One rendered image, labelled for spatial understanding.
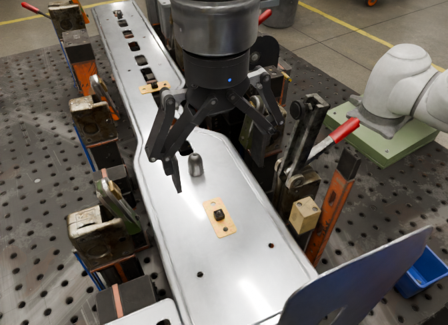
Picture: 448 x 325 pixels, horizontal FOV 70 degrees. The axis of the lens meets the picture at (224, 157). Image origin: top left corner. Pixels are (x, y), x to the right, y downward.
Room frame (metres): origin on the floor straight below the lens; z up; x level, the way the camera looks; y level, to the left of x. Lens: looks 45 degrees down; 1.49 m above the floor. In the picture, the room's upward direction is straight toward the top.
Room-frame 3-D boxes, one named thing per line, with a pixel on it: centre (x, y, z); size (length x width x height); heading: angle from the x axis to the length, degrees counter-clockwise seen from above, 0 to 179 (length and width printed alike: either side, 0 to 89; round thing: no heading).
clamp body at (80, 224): (0.31, 0.22, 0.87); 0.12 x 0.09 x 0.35; 113
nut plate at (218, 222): (0.34, 0.01, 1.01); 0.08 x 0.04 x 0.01; 23
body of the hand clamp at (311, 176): (0.40, -0.14, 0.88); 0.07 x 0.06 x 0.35; 113
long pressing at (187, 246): (0.78, 0.21, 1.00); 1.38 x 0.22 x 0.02; 23
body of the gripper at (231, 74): (0.34, 0.01, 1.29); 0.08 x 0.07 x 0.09; 113
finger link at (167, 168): (0.30, 0.09, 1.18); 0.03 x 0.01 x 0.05; 113
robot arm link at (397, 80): (0.93, -0.58, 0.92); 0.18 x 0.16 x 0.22; 43
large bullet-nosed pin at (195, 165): (0.45, 0.06, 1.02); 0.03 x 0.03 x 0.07
